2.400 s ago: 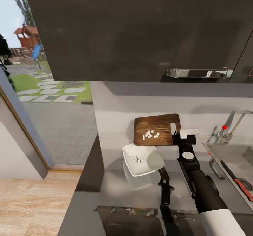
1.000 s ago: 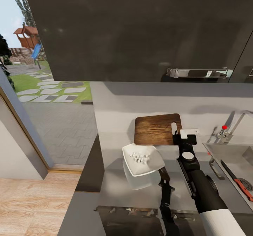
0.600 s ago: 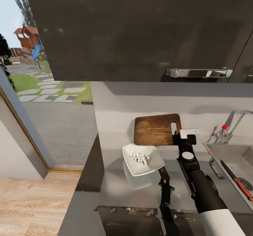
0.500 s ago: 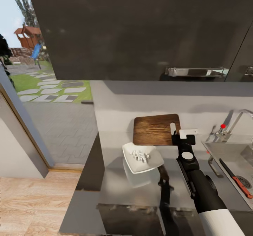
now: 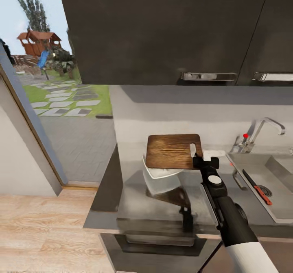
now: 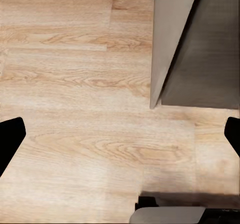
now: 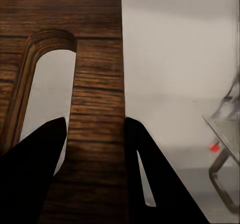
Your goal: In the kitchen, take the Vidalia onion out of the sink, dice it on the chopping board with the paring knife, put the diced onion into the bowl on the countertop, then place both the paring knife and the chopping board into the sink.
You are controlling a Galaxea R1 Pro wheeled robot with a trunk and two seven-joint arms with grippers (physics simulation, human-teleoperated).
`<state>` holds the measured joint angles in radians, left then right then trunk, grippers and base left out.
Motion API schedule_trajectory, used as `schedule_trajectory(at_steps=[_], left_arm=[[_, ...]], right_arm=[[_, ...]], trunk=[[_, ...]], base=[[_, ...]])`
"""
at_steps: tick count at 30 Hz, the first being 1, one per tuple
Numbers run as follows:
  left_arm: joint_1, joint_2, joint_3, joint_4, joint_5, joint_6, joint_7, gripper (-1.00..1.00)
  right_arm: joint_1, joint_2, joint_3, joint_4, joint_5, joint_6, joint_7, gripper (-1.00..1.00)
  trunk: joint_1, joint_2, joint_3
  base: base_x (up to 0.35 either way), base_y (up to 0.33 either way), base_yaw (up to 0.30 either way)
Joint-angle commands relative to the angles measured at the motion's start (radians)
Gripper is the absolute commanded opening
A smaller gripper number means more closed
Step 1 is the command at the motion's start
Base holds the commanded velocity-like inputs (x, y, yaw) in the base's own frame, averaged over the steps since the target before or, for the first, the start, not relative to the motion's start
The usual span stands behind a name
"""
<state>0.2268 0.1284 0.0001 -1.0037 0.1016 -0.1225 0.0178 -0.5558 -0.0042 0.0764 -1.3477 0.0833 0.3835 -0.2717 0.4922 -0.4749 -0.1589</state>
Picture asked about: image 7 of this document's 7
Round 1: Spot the cutting board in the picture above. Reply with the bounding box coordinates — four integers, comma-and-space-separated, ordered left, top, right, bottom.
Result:
0, 0, 129, 224

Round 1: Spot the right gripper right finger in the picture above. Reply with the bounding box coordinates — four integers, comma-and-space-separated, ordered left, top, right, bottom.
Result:
126, 117, 210, 224

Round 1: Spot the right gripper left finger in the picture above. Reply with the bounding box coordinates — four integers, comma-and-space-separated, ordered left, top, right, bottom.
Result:
0, 117, 67, 224

